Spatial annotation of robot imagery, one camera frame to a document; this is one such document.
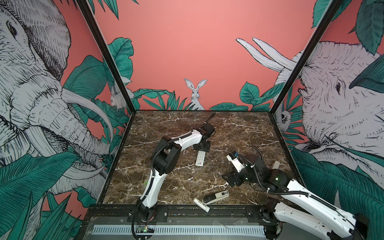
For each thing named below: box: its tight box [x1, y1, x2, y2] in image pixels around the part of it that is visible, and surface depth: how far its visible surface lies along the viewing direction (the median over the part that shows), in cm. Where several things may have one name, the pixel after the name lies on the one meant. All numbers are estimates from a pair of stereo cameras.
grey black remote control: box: [202, 190, 230, 205], surface depth 78 cm
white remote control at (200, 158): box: [195, 150, 206, 167], surface depth 94 cm
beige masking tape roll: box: [272, 160, 280, 169], surface depth 90 cm
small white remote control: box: [193, 198, 211, 213], surface depth 77 cm
